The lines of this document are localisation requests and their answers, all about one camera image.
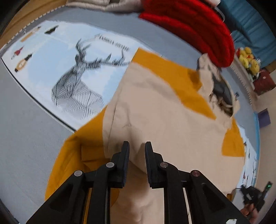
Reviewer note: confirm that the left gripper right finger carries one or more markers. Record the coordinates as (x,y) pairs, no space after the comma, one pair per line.
(188,197)

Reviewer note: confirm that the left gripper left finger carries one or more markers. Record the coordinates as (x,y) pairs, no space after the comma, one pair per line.
(85,197)

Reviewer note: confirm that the beige and mustard hooded jacket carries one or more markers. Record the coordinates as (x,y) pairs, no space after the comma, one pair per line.
(175,109)

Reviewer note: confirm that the person right hand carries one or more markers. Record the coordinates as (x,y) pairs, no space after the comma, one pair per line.
(249,210)

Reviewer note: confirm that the purple bag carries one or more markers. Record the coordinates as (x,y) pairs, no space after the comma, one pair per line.
(264,118)

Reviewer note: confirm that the dark red cushion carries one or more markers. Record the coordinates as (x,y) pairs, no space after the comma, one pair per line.
(264,83)

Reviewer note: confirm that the grey bed sheet with print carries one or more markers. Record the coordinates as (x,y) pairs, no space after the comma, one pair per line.
(55,79)

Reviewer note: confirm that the yellow plush toys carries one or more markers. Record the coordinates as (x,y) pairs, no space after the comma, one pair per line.
(248,60)

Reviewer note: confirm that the blue curtain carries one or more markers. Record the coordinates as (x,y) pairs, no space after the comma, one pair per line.
(252,31)

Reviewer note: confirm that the red folded quilt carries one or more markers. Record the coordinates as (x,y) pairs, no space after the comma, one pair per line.
(196,23)

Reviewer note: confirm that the wooden bed headboard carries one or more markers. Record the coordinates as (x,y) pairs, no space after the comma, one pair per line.
(29,12)

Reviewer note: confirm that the cream folded blanket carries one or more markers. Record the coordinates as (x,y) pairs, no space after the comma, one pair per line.
(122,6)

